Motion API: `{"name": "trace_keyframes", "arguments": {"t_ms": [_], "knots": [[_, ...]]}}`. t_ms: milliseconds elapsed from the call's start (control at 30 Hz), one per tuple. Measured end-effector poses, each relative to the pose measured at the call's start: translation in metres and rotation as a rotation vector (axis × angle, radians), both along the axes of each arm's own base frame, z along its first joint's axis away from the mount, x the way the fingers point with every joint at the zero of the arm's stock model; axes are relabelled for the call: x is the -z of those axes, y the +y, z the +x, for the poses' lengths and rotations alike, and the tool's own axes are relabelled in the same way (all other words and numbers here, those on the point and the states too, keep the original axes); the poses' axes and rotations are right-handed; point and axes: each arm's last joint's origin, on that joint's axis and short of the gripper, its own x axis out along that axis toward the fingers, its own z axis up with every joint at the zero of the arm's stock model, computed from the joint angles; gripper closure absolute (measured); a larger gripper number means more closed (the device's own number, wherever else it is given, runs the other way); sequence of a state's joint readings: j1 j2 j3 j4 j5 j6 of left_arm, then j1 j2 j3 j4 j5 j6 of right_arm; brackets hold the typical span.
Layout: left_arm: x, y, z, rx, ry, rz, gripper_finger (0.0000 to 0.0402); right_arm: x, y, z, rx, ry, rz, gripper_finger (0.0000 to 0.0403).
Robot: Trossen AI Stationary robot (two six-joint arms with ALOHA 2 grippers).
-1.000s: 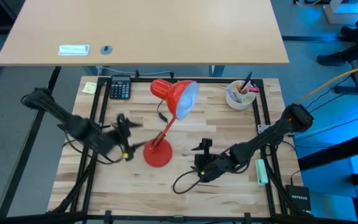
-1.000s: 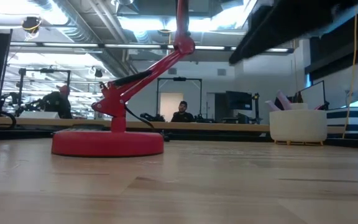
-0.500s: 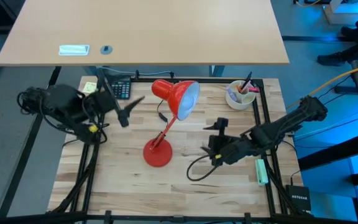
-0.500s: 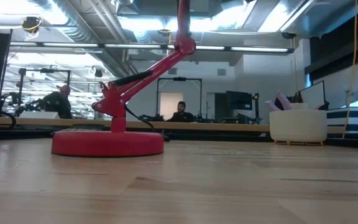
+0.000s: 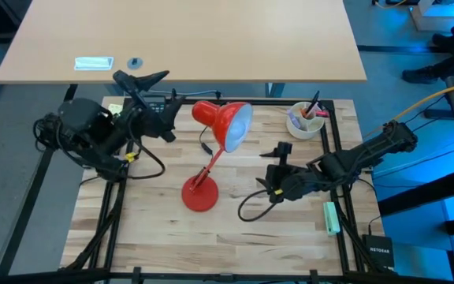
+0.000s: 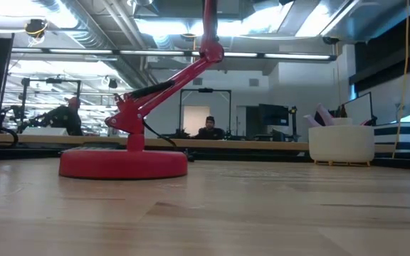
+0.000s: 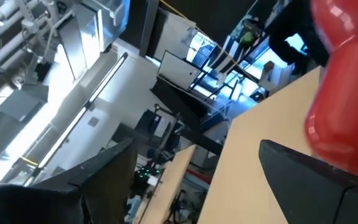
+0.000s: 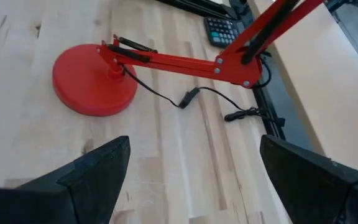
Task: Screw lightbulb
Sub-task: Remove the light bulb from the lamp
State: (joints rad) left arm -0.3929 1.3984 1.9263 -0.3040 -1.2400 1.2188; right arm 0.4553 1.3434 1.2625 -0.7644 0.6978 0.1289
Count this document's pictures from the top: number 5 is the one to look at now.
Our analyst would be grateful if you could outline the grey cable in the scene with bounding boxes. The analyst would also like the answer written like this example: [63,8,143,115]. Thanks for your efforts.
[143,88,217,99]

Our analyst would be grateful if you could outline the white platform box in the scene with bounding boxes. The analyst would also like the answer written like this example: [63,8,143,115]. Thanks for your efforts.
[409,0,454,33]

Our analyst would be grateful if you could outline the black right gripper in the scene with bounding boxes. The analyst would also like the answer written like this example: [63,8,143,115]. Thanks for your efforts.
[255,140,315,204]

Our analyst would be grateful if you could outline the red desk lamp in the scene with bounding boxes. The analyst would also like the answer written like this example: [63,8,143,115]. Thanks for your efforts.
[181,100,255,213]

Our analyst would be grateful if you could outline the lavender marker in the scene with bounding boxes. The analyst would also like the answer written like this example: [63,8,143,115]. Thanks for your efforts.
[287,109,303,129]

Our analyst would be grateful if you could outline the black metal table frame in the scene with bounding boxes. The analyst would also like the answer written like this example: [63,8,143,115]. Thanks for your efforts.
[59,97,370,284]

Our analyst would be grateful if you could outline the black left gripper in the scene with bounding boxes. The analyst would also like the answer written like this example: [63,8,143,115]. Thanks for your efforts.
[113,69,185,144]

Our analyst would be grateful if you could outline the light wooden desk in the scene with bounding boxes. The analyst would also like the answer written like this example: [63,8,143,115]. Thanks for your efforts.
[0,0,368,85]

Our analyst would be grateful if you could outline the black network switch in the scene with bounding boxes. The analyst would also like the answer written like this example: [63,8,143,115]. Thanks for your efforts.
[361,234,396,270]

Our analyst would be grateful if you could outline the mint green box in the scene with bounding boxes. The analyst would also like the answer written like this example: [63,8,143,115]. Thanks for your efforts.
[322,201,342,237]

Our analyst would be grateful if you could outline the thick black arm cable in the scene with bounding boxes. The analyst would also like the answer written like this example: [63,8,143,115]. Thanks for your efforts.
[126,118,168,181]

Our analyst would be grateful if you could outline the yellow cable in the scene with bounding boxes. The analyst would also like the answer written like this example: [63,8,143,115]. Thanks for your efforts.
[364,78,454,137]

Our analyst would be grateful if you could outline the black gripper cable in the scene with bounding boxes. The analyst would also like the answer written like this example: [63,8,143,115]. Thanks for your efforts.
[237,188,281,223]

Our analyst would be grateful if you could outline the black calculator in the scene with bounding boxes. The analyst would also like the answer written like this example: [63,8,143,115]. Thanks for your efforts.
[147,96,168,116]

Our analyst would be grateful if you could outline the white lightbulb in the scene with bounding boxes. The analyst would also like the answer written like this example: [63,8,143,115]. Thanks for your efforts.
[226,108,252,151]

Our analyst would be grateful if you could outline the black pen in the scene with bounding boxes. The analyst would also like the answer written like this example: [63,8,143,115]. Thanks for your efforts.
[305,90,321,118]

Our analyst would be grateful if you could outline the white round pen cup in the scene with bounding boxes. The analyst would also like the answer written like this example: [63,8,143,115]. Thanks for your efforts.
[285,101,326,140]

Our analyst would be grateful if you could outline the black lamp power cord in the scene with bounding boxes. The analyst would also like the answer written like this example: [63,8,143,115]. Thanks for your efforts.
[199,125,215,156]

